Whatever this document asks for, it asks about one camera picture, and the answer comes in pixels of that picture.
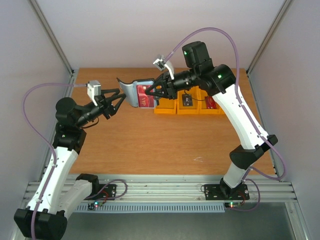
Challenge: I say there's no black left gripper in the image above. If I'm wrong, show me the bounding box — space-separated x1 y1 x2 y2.
75 88 126 128

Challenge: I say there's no red VIP card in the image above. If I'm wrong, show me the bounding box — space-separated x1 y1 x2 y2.
136 85 156 109

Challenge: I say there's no black leather card holder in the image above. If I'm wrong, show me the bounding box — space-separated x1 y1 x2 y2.
116 78 154 108

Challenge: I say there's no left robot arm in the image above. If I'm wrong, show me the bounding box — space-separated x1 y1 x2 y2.
14 88 126 240

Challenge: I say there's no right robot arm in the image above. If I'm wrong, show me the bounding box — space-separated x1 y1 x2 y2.
145 41 278 198

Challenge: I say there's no black card in bin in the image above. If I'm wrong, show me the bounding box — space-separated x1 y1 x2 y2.
182 94 193 107

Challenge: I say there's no red card in bin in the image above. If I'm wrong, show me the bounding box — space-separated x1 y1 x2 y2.
204 96 217 110

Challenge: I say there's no yellow bin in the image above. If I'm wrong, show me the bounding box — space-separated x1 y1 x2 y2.
197 88 224 115
153 98 177 115
177 87 201 115

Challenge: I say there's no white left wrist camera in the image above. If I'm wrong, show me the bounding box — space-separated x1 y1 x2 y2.
87 80 101 106

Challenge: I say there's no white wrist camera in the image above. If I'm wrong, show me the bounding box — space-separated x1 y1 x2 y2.
87 80 101 106
152 54 175 80

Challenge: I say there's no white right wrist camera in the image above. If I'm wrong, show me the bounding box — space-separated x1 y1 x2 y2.
152 54 175 80

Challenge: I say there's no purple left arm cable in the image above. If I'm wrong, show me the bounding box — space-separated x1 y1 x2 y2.
21 82 89 240

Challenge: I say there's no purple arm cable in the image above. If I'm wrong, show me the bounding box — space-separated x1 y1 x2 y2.
163 27 286 181
21 82 89 240

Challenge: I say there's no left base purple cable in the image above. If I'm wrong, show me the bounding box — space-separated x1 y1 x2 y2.
84 179 129 201

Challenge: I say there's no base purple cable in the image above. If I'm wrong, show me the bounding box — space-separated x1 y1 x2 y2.
224 176 261 212
84 179 129 201

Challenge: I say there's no aluminium rail base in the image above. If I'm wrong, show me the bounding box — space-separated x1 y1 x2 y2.
22 173 298 203

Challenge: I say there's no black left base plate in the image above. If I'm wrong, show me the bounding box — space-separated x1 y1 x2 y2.
95 183 117 201

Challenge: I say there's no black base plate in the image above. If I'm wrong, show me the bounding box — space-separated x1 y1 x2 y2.
95 183 117 201
200 183 250 201

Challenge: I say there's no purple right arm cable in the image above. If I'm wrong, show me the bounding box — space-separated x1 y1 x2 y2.
163 27 286 181

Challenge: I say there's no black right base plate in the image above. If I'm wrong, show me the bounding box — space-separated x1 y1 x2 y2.
200 183 250 201

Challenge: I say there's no grey slotted cable duct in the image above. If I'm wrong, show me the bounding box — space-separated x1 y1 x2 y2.
74 202 225 214

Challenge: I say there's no aluminium frame post left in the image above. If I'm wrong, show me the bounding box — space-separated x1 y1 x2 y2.
27 0 74 76

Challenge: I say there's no aluminium frame post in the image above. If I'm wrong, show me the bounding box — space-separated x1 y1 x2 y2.
27 0 74 76
246 0 294 77

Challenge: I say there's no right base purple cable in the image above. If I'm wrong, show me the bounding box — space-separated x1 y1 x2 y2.
224 176 261 212

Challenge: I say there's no aluminium frame post right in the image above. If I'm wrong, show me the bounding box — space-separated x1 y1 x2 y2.
246 0 294 77

